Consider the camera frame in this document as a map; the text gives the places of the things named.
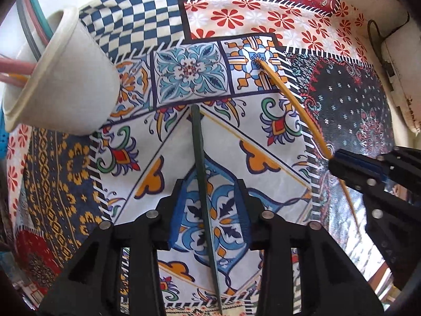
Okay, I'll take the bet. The dark green chopstick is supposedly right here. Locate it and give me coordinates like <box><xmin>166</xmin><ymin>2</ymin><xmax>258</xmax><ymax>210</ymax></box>
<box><xmin>190</xmin><ymin>105</ymin><xmax>223</xmax><ymax>315</ymax></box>

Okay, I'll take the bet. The patchwork patterned tablecloth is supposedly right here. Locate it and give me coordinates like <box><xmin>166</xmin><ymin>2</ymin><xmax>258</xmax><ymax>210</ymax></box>
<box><xmin>7</xmin><ymin>0</ymin><xmax>395</xmax><ymax>316</ymax></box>

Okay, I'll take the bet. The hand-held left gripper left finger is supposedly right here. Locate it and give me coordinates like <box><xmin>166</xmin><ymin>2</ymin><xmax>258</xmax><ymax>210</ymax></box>
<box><xmin>38</xmin><ymin>178</ymin><xmax>194</xmax><ymax>316</ymax></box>

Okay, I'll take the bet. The teal chopstick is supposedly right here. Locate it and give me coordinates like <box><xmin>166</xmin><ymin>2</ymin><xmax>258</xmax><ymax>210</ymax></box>
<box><xmin>26</xmin><ymin>0</ymin><xmax>53</xmax><ymax>40</ymax></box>

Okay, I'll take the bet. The yellow chopstick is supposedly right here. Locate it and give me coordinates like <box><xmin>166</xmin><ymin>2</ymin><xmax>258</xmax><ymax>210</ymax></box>
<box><xmin>255</xmin><ymin>58</ymin><xmax>360</xmax><ymax>238</ymax></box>

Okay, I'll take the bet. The pale pink chopstick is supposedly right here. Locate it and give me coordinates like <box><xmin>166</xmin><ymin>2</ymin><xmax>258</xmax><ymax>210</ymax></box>
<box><xmin>0</xmin><ymin>72</ymin><xmax>28</xmax><ymax>85</ymax></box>

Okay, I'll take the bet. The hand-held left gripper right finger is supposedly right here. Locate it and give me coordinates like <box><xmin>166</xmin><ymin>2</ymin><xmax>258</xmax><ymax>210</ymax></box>
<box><xmin>235</xmin><ymin>178</ymin><xmax>385</xmax><ymax>316</ymax></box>

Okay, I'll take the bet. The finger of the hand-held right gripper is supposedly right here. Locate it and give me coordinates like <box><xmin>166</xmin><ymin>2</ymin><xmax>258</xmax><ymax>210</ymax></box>
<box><xmin>329</xmin><ymin>158</ymin><xmax>387</xmax><ymax>198</ymax></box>
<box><xmin>335</xmin><ymin>146</ymin><xmax>421</xmax><ymax>188</ymax></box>

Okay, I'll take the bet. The black power cable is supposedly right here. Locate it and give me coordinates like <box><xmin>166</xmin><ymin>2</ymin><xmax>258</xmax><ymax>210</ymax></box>
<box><xmin>367</xmin><ymin>0</ymin><xmax>412</xmax><ymax>40</ymax></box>

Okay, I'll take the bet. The white rice cooker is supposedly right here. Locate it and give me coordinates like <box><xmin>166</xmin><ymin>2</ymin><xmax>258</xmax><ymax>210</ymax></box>
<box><xmin>380</xmin><ymin>16</ymin><xmax>421</xmax><ymax>134</ymax></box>

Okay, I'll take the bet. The white ribbed ceramic cup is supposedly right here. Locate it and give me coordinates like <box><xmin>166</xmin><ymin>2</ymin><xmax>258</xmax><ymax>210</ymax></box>
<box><xmin>3</xmin><ymin>6</ymin><xmax>121</xmax><ymax>136</ymax></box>

